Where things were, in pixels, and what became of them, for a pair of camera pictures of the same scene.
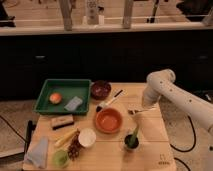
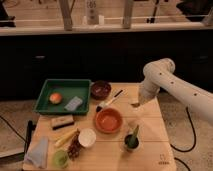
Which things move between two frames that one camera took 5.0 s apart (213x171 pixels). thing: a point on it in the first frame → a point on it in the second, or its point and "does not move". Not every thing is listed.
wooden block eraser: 61,122 does not move
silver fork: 134,110 → 135,104
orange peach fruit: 55,98 does not move
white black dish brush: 107,102 does not move
